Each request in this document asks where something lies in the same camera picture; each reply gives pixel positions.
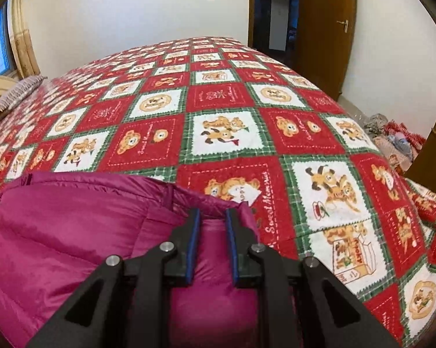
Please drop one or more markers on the magenta puffer jacket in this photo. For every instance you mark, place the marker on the magenta puffer jacket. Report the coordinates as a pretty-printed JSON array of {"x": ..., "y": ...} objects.
[{"x": 76, "y": 232}]

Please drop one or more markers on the striped pillow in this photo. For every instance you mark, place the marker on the striped pillow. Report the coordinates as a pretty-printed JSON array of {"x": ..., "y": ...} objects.
[{"x": 18, "y": 94}]

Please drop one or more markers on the red bear-print bedspread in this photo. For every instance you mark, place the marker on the red bear-print bedspread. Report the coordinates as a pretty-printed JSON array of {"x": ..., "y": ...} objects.
[{"x": 221, "y": 98}]

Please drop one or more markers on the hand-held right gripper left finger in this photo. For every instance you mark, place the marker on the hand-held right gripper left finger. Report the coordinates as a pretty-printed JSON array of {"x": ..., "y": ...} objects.
[{"x": 190, "y": 250}]

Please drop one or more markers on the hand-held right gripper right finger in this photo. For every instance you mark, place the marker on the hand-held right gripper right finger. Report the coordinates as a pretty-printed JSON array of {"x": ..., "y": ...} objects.
[{"x": 233, "y": 250}]

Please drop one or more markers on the brown wooden door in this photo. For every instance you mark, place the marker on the brown wooden door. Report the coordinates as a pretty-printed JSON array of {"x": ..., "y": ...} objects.
[{"x": 323, "y": 50}]

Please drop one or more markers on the pile of clothes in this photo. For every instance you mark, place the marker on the pile of clothes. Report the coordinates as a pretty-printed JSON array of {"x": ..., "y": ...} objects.
[{"x": 395, "y": 141}]

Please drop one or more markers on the wooden cabinet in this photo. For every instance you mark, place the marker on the wooden cabinet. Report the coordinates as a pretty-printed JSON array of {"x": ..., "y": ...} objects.
[{"x": 434, "y": 159}]

